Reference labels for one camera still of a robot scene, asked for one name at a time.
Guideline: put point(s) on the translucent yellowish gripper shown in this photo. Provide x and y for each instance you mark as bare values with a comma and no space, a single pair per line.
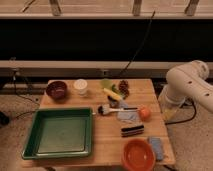
169,103

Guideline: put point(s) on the light blue cloth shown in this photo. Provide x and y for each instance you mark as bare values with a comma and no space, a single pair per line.
128,117

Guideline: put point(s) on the white handled black brush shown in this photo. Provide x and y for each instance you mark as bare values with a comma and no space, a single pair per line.
106,109

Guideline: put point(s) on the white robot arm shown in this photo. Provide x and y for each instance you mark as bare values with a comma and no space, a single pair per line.
186,81

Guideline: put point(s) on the orange red bowl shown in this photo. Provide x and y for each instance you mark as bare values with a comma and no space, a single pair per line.
138,156

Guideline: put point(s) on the dark maroon bowl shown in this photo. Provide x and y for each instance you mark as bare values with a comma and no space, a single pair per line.
57,90

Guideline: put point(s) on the orange ball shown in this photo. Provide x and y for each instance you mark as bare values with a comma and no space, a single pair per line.
144,113

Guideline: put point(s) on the blue sponge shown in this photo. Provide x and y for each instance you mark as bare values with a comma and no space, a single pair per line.
157,147

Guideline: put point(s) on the black striped eraser block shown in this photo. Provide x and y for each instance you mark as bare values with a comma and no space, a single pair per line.
134,130

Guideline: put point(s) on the brown grape bunch toy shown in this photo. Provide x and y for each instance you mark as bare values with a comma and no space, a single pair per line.
124,88

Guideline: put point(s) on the yellow corn cob toy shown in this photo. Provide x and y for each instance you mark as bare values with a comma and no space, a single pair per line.
112,94

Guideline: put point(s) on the small dark cup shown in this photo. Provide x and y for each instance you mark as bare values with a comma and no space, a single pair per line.
112,102

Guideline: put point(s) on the green lettuce toy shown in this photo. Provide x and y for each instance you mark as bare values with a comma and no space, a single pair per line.
107,85

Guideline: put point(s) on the white plastic cup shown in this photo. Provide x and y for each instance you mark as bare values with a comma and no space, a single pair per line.
80,86

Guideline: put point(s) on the green plastic tray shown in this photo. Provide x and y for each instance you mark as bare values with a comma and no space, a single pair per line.
59,133

